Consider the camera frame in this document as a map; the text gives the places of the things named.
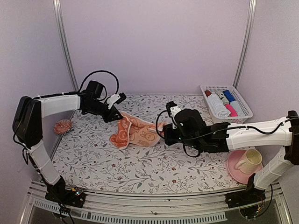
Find left aluminium frame post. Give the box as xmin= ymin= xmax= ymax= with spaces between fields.
xmin=53 ymin=0 xmax=79 ymax=91

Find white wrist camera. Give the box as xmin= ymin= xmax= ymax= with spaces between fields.
xmin=166 ymin=101 xmax=181 ymax=129
xmin=105 ymin=93 xmax=127 ymax=110

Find white perforated plastic basket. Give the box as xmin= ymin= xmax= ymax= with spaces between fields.
xmin=200 ymin=85 xmax=253 ymax=124

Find aluminium frame post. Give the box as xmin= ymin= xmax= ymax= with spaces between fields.
xmin=233 ymin=0 xmax=257 ymax=89
xmin=53 ymin=0 xmax=79 ymax=91

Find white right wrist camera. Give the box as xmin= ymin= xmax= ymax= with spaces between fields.
xmin=166 ymin=101 xmax=181 ymax=129

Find pink saucer plate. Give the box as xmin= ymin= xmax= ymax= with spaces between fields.
xmin=227 ymin=149 xmax=263 ymax=184

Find cream ceramic mug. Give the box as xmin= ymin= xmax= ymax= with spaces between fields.
xmin=235 ymin=149 xmax=262 ymax=175

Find pale blue rolled towel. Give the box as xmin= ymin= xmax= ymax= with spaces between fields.
xmin=230 ymin=100 xmax=245 ymax=117

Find dark blue rolled towel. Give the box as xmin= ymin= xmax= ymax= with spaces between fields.
xmin=223 ymin=90 xmax=236 ymax=102

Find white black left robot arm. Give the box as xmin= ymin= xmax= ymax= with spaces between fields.
xmin=12 ymin=81 xmax=126 ymax=203

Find black left camera cable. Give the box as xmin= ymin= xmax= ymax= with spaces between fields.
xmin=78 ymin=70 xmax=120 ymax=101

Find light blue terry towel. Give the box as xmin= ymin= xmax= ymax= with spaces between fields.
xmin=207 ymin=93 xmax=231 ymax=117

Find aluminium front rail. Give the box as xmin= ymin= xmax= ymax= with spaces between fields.
xmin=20 ymin=181 xmax=295 ymax=224

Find dark red rolled towel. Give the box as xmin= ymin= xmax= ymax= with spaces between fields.
xmin=205 ymin=91 xmax=212 ymax=97

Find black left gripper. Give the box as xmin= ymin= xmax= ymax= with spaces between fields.
xmin=86 ymin=99 xmax=124 ymax=123

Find right aluminium frame post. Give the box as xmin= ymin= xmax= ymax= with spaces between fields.
xmin=233 ymin=0 xmax=257 ymax=89

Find orange patterned towel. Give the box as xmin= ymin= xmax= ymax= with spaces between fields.
xmin=110 ymin=112 xmax=166 ymax=150

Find panda print rolled towel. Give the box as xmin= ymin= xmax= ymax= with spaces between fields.
xmin=217 ymin=91 xmax=229 ymax=105

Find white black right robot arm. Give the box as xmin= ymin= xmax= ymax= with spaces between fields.
xmin=163 ymin=105 xmax=299 ymax=203

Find pink rolled towel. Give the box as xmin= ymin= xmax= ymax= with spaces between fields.
xmin=225 ymin=104 xmax=238 ymax=117

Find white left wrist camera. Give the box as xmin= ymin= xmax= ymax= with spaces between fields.
xmin=105 ymin=93 xmax=127 ymax=110

